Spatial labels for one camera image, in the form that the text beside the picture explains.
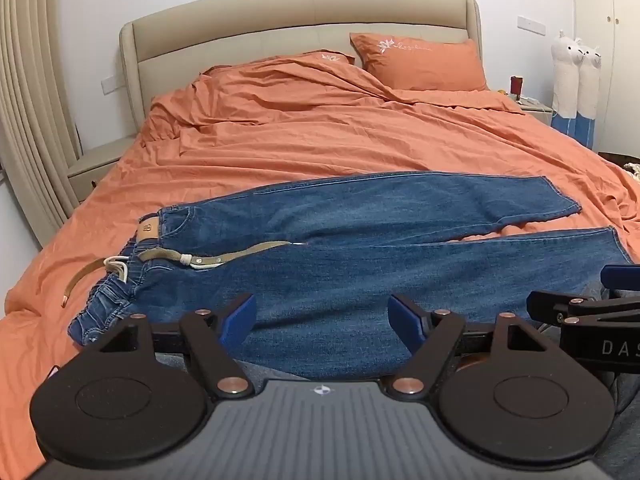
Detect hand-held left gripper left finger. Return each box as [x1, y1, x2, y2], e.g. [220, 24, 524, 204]
[95, 294, 258, 401]

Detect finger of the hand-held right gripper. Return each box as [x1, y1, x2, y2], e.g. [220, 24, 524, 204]
[527, 290, 640, 330]
[600, 263, 640, 292]

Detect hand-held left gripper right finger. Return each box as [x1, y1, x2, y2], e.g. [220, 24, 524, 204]
[387, 294, 556, 403]

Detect blue denim pants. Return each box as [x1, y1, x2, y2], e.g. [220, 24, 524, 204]
[67, 171, 635, 381]

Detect tan leather belt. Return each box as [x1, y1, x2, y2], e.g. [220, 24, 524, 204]
[60, 241, 292, 308]

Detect person's grey trousers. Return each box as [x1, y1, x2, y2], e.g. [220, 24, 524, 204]
[155, 322, 640, 480]

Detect white alpaca plush toy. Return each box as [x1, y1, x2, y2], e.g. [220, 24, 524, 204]
[550, 30, 583, 133]
[575, 37, 603, 148]

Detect white nightstand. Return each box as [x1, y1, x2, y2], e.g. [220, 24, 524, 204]
[517, 95, 556, 126]

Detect white wardrobe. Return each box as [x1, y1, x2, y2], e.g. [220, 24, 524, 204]
[570, 0, 640, 156]

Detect orange duvet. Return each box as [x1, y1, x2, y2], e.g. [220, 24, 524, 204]
[0, 50, 640, 466]

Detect beige nightstand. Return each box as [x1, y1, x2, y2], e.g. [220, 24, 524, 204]
[67, 135, 138, 206]

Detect large orange printed pillow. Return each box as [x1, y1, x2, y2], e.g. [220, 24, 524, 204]
[349, 32, 490, 93]

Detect orange pillow under duvet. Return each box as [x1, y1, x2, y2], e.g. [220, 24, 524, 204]
[202, 50, 357, 78]

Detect beige padded headboard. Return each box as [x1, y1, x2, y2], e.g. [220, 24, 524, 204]
[119, 0, 483, 136]

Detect beige curtain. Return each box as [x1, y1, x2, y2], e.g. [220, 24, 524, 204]
[0, 0, 83, 246]

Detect white wall switch plate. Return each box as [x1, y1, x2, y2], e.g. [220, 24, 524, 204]
[516, 16, 546, 37]

